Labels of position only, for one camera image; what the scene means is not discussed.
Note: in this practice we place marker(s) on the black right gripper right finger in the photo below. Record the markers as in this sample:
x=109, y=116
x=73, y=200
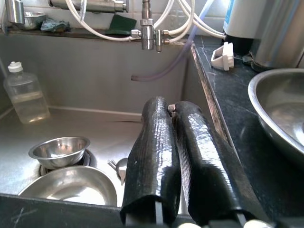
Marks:
x=209, y=171

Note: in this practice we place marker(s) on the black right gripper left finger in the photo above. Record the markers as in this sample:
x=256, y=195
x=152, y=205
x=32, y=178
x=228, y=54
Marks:
x=152, y=154

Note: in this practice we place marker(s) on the shallow steel plate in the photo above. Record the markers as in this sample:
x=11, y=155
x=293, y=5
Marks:
x=71, y=183

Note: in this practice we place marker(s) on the steel spoon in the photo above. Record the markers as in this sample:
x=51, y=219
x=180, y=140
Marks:
x=122, y=164

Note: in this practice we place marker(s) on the steel fork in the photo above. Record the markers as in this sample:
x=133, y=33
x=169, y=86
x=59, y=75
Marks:
x=113, y=165

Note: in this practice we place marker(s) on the small steel bowl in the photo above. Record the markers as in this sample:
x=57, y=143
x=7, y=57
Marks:
x=59, y=148

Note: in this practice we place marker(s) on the stainless steel sink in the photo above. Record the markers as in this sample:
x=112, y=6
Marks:
x=95, y=78

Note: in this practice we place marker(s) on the large steel bowl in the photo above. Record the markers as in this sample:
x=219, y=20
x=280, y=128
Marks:
x=280, y=107

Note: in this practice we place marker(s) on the clear purple plastic tube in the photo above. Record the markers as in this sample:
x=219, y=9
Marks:
x=180, y=57

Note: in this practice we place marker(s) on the chrome faucet valve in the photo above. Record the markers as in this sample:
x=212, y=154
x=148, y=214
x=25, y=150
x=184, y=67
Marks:
x=147, y=33

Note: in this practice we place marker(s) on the green scrub pad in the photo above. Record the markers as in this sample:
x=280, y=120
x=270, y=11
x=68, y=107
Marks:
x=122, y=25

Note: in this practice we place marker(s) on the clear plastic bottle white cap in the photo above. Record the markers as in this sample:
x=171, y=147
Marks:
x=26, y=97

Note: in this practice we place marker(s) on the white water filter blue label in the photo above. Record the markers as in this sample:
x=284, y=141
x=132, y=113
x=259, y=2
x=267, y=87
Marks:
x=244, y=19

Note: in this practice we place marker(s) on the tall steel canister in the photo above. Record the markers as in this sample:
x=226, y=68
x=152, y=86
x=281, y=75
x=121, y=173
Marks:
x=282, y=33

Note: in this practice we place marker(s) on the chrome horizontal tap pipe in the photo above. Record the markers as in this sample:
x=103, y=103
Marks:
x=95, y=4

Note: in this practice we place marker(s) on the blue dish cloth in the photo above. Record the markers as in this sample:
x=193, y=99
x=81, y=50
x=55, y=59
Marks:
x=54, y=25

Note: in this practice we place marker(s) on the steel bowl on ledge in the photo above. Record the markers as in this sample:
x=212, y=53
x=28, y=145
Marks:
x=34, y=20

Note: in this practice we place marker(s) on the steel cup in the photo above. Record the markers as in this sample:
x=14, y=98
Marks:
x=15, y=10

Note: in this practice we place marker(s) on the white plastic bracket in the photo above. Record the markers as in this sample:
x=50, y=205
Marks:
x=225, y=55

